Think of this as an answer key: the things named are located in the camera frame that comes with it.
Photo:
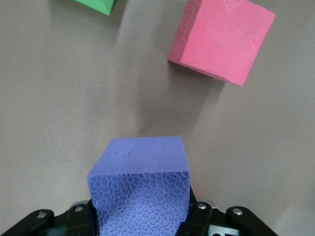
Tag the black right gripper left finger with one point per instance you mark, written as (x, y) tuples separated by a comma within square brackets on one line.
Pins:
[(49, 226)]

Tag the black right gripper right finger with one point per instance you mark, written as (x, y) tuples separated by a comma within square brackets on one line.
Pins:
[(201, 221)]

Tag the purple foam cube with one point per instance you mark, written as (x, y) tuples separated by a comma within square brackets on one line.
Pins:
[(137, 172)]

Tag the green foam cube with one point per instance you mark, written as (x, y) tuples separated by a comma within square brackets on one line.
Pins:
[(96, 5)]

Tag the brown table mat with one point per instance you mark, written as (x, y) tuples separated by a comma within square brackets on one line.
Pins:
[(61, 98)]

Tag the red foam cube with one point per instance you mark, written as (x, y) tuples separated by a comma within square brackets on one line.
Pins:
[(221, 41)]

